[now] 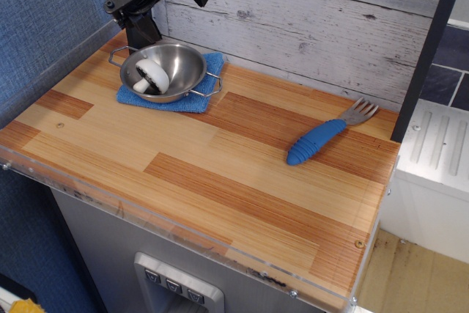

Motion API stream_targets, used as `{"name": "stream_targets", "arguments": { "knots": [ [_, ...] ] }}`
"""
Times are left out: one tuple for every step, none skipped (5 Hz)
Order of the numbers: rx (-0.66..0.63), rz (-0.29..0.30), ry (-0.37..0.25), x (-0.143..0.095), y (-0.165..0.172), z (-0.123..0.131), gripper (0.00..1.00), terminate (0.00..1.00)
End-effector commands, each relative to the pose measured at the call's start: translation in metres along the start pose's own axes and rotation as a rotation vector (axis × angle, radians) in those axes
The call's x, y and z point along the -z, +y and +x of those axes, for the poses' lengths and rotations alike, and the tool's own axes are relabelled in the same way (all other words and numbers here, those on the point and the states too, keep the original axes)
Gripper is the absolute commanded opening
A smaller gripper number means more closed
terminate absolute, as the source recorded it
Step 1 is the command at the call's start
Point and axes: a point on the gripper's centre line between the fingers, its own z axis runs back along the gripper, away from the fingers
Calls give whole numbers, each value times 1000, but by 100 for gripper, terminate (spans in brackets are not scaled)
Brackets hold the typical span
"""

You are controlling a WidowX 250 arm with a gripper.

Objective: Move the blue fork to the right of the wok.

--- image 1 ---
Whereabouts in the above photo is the blue handled metal fork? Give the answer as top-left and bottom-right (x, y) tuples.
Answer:
(286, 97), (379, 166)

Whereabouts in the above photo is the small steel wok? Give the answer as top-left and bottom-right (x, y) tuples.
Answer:
(108, 43), (224, 113)

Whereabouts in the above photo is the white toy mushroom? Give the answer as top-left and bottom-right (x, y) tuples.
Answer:
(133, 59), (170, 94)

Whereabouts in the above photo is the blue cloth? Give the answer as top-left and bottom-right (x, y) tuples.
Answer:
(116, 51), (226, 114)

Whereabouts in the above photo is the clear acrylic table guard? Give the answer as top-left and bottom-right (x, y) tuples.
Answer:
(1, 137), (398, 312)

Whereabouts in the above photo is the silver dispenser control panel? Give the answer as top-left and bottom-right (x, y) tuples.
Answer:
(134, 252), (225, 312)

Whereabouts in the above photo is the white grooved side cabinet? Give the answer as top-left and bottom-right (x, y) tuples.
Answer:
(380, 100), (468, 262)

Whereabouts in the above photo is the yellow black object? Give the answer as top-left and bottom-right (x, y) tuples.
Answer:
(0, 276), (45, 313)

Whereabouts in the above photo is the black left vertical post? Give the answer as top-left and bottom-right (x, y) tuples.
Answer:
(125, 28), (152, 50)

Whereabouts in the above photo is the black vertical post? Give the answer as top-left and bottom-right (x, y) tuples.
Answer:
(391, 0), (456, 142)
(125, 28), (152, 50)

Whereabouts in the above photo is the black right vertical post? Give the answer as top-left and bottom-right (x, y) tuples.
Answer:
(391, 0), (456, 142)

